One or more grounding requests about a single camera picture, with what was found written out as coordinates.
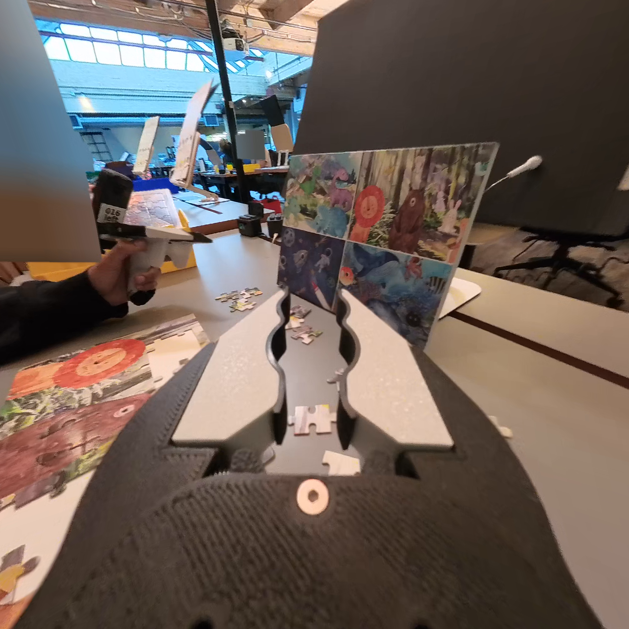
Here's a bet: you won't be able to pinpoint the illustrated puzzle box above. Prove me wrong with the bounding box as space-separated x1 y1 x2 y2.
277 143 499 352

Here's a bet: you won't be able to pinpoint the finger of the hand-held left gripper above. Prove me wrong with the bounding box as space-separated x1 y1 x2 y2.
146 240 194 269
122 224 214 245

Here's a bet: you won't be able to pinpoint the jigsaw puzzle board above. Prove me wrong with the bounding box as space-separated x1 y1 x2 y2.
0 314 211 629

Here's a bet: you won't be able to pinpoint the person's left forearm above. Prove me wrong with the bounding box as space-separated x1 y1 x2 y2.
0 270 129 365

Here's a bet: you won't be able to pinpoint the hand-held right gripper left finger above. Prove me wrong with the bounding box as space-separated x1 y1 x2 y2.
170 288 292 453

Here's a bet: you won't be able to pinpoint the scattered loose puzzle pieces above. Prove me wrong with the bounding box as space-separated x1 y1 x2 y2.
216 287 512 476

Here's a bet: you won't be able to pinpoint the person's left hand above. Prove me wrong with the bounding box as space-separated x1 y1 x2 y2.
87 241 161 306

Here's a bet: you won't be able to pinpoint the white striped puzzle piece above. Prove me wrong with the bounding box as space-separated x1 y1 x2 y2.
290 405 337 435

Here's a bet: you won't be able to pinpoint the white display board stand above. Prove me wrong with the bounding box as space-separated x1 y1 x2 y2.
169 81 220 203

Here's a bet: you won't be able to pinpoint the black office chair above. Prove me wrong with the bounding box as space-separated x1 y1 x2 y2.
494 228 626 309

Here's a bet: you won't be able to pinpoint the black partition panel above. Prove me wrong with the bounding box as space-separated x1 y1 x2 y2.
292 0 629 241

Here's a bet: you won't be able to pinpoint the white cable plug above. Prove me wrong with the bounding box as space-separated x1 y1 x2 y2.
484 156 543 195

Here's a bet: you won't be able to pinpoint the white stand base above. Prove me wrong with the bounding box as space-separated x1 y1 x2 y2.
440 277 482 320

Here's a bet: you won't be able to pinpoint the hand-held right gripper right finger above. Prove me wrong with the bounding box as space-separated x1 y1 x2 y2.
335 290 455 455

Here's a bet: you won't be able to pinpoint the yellow cardboard box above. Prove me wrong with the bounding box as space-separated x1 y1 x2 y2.
27 206 195 282

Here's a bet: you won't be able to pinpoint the black support pole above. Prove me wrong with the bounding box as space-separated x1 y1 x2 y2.
204 0 242 217

